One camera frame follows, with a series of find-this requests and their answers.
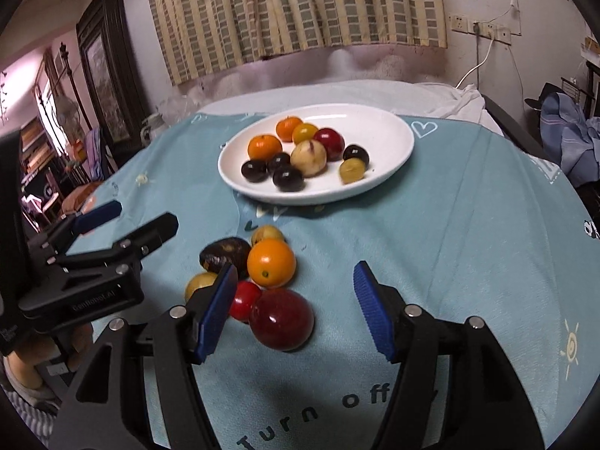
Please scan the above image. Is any orange mandarin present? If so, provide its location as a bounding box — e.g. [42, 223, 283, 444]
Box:
[276, 117, 305, 143]
[247, 134, 283, 161]

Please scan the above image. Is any brown cushion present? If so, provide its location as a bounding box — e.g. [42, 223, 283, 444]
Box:
[61, 184, 101, 212]

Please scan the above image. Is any white jug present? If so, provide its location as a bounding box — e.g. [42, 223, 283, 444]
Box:
[141, 113, 168, 146]

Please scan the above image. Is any black cap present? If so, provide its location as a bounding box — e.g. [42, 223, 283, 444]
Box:
[525, 83, 563, 108]

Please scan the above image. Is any printed teal blanket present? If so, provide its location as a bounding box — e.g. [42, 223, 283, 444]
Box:
[61, 111, 600, 450]

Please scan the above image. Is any person's left forearm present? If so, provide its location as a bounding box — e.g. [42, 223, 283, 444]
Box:
[0, 384, 62, 450]

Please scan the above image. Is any smooth orange citrus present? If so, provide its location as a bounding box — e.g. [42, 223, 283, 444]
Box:
[246, 238, 297, 289]

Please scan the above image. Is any checked beige curtain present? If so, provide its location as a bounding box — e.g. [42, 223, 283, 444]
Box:
[143, 0, 448, 87]

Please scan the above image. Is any yellow-orange citrus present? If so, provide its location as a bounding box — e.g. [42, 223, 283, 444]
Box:
[292, 123, 320, 145]

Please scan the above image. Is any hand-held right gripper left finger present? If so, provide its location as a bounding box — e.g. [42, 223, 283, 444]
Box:
[49, 263, 239, 450]

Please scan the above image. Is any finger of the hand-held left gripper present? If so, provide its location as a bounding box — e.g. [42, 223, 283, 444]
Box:
[47, 212, 180, 287]
[28, 200, 123, 263]

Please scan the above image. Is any dark framed painting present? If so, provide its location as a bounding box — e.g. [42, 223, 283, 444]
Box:
[76, 0, 152, 148]

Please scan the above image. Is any purple cloth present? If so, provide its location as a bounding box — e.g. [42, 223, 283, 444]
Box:
[84, 127, 105, 170]

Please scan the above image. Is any white bedsheet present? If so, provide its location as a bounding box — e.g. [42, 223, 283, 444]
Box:
[194, 79, 504, 137]

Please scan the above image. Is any person's left hand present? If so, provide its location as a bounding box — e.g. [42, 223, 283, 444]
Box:
[2, 324, 93, 401]

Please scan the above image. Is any white power cable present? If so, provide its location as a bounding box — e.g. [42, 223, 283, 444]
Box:
[457, 35, 495, 89]

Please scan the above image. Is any striped pepino melon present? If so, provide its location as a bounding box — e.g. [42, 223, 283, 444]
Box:
[290, 139, 327, 178]

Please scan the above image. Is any black bed frame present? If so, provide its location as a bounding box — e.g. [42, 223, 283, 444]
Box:
[483, 95, 561, 165]

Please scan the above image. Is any large dark red apple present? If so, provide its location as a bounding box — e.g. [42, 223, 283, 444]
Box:
[248, 288, 315, 352]

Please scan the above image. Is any blue clothing pile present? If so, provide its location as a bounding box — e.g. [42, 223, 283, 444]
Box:
[539, 93, 600, 188]

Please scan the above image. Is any small yellow plum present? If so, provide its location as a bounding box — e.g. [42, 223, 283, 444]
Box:
[251, 225, 286, 246]

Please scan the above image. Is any small red plum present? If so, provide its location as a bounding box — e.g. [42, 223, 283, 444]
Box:
[229, 281, 262, 323]

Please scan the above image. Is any dark wooden coat stand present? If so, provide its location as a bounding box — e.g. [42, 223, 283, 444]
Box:
[58, 42, 92, 132]

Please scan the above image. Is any yellow-green plum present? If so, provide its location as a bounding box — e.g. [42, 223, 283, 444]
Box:
[339, 158, 367, 185]

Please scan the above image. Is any white oval plate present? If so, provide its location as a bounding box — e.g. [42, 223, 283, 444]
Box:
[217, 103, 416, 206]

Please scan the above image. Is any yellow spotted plum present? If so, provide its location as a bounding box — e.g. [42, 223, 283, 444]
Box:
[184, 272, 219, 303]

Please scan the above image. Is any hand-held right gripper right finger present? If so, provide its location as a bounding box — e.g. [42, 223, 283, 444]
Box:
[352, 261, 547, 450]

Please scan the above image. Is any dark wrinkled passion fruit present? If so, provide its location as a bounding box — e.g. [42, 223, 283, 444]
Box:
[199, 237, 253, 279]

